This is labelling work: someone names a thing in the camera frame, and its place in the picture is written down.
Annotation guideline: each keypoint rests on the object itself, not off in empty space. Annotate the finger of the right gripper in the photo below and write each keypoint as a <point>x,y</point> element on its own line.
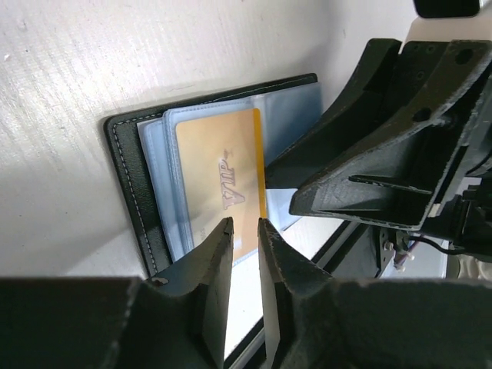
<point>348,119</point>

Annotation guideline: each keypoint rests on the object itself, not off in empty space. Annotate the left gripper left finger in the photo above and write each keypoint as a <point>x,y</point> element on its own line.
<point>177,319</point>

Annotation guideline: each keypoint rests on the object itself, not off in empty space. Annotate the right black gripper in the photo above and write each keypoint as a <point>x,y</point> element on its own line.
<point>407,143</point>

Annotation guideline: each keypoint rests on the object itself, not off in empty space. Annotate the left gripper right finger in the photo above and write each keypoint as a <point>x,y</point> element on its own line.
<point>312,320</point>

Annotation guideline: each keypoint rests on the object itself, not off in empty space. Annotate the gold VIP card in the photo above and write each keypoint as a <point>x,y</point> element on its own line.
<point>222,166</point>

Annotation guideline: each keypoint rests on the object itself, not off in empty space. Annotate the black card holder wallet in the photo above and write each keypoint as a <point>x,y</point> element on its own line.
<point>121,132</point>

